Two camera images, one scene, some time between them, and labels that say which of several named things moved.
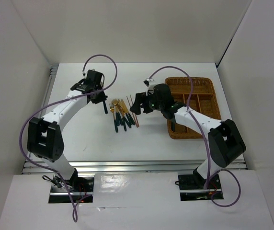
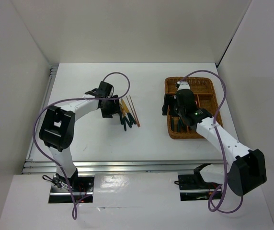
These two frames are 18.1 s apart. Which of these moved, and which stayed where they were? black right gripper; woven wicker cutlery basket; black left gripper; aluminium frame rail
Moved: black left gripper; black right gripper
Stayed: aluminium frame rail; woven wicker cutlery basket
